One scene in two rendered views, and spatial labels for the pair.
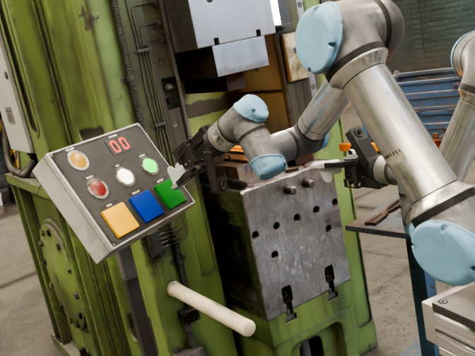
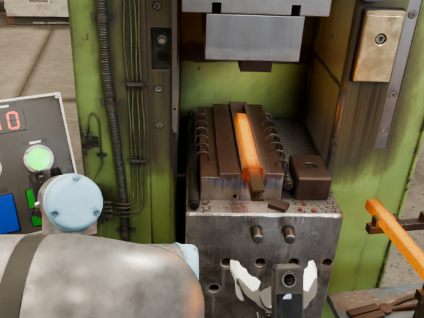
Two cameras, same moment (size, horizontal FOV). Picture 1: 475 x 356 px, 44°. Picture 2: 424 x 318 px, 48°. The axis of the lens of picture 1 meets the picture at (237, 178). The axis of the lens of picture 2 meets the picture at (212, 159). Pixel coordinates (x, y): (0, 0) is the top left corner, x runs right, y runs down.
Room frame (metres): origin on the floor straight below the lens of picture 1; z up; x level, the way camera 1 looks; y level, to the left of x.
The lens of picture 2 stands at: (1.00, -0.48, 1.59)
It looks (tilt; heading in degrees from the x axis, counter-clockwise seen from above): 30 degrees down; 27
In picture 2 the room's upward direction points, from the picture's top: 3 degrees clockwise
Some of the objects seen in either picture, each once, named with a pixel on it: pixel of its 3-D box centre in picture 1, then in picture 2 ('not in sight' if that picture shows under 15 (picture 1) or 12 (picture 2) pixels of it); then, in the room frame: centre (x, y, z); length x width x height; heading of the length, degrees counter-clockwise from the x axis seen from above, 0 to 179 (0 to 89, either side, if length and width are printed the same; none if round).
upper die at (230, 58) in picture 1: (208, 61); (243, 14); (2.09, 0.02, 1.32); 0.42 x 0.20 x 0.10; 31
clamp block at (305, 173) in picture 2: (293, 153); (308, 176); (2.05, -0.21, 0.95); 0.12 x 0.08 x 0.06; 31
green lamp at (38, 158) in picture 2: (149, 165); (38, 158); (1.59, 0.23, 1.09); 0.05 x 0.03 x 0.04; 121
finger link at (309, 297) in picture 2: not in sight; (301, 294); (1.60, -0.34, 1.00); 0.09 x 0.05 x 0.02; 175
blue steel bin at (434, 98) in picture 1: (433, 108); not in sight; (5.63, -1.98, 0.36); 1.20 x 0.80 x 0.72; 43
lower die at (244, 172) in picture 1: (228, 161); (235, 144); (2.09, 0.02, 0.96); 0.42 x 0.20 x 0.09; 31
